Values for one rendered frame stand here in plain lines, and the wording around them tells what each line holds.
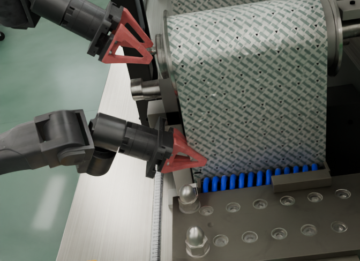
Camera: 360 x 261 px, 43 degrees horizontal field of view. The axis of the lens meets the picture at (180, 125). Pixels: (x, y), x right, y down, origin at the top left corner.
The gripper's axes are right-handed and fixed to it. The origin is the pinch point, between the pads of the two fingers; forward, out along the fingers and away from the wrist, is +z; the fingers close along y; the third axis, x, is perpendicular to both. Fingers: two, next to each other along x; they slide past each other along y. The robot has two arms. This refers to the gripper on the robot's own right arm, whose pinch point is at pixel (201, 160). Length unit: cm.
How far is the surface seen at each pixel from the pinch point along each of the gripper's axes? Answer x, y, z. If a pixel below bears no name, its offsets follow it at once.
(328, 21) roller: 29.7, -1.5, 8.4
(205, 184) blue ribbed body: -2.5, 3.1, 1.6
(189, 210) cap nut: -4.5, 8.5, -0.8
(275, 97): 16.1, 0.3, 6.2
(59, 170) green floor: -139, -149, -26
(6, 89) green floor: -176, -274, -90
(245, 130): 8.6, 0.3, 4.4
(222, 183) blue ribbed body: -1.1, 3.3, 4.2
